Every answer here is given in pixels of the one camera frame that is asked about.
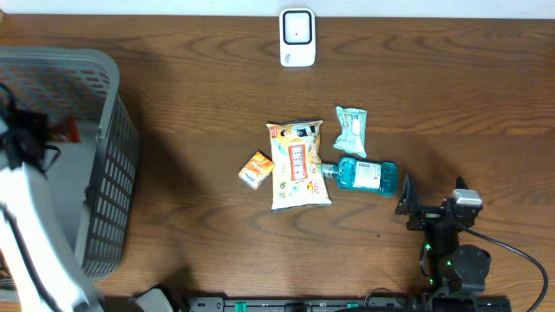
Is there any teal mouthwash bottle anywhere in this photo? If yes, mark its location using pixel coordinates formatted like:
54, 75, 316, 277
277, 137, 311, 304
320, 157, 398, 197

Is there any mint green tissue pack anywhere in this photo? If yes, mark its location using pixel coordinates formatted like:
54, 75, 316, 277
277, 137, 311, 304
334, 106, 368, 158

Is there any yellow snack bag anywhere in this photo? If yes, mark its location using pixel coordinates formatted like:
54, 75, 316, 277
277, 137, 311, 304
267, 120, 331, 211

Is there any small orange box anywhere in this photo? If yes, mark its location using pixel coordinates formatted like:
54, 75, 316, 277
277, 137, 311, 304
238, 152, 275, 190

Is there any red orange snack packet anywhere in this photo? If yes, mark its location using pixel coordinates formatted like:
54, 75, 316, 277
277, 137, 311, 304
48, 115, 82, 144

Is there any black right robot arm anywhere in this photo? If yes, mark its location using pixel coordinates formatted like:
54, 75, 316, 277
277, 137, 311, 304
395, 175, 512, 312

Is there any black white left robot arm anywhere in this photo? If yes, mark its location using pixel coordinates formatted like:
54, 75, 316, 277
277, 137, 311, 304
1, 88, 105, 311

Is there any white barcode scanner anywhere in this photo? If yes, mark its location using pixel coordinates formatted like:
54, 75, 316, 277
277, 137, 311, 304
279, 8, 317, 68

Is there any gray plastic shopping basket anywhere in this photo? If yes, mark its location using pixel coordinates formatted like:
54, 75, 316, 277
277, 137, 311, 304
1, 47, 140, 281

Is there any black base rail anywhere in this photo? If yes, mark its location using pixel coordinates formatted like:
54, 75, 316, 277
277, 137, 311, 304
183, 296, 512, 312

